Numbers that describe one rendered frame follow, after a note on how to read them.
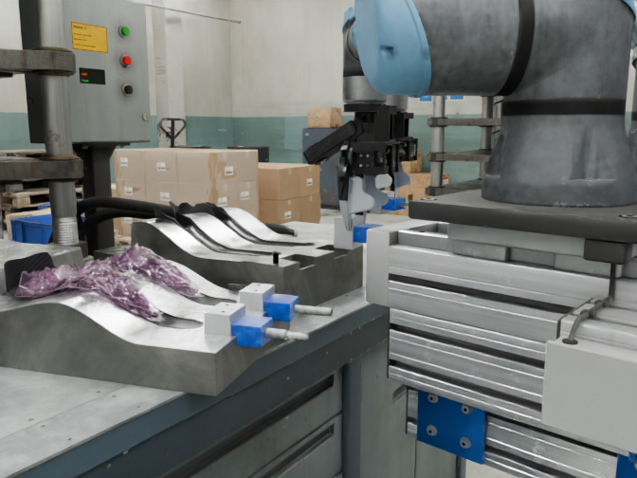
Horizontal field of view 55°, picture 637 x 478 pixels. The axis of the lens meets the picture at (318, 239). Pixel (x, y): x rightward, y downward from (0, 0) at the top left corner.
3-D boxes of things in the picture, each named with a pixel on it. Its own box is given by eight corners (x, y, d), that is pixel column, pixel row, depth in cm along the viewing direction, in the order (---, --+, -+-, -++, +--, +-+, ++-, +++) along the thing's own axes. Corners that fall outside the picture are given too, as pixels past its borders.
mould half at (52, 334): (290, 328, 96) (289, 260, 94) (216, 396, 71) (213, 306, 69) (30, 303, 110) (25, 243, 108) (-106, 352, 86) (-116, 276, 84)
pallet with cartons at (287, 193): (321, 234, 646) (321, 164, 633) (278, 247, 576) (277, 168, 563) (231, 225, 704) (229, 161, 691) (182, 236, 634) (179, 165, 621)
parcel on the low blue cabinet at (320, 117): (343, 128, 852) (344, 107, 847) (330, 128, 826) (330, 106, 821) (319, 128, 877) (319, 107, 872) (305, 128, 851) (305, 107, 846)
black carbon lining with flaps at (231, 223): (320, 253, 119) (320, 206, 117) (269, 269, 105) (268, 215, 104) (193, 236, 138) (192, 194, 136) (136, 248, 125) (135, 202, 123)
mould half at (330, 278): (362, 286, 121) (363, 219, 119) (283, 320, 100) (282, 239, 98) (186, 257, 149) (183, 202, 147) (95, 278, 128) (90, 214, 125)
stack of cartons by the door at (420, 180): (451, 216, 782) (453, 151, 767) (439, 219, 756) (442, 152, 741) (393, 211, 833) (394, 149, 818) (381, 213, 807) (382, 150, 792)
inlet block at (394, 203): (424, 216, 144) (425, 194, 143) (410, 219, 140) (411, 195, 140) (383, 211, 153) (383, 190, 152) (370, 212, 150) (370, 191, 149)
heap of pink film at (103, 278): (212, 292, 95) (210, 243, 93) (149, 327, 78) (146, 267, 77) (73, 280, 102) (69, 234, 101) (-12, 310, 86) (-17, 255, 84)
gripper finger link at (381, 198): (387, 228, 107) (383, 177, 103) (355, 226, 109) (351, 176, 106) (392, 221, 109) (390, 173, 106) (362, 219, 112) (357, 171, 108)
